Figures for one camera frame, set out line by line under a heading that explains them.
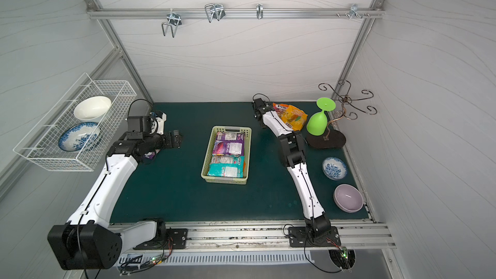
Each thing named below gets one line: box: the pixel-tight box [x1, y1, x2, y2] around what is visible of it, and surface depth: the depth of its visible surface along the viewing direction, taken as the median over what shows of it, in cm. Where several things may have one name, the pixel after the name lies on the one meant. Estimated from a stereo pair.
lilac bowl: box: [333, 183, 364, 214], surface depth 82 cm
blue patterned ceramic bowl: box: [58, 121, 103, 153], surface depth 65 cm
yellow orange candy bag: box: [280, 104, 309, 132], surface depth 110 cm
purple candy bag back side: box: [213, 131, 246, 156], surface depth 96 cm
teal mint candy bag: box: [206, 155, 245, 178], surface depth 90 cm
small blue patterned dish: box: [322, 156, 349, 181], surface depth 92 cm
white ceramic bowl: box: [73, 95, 112, 121], surface depth 71 cm
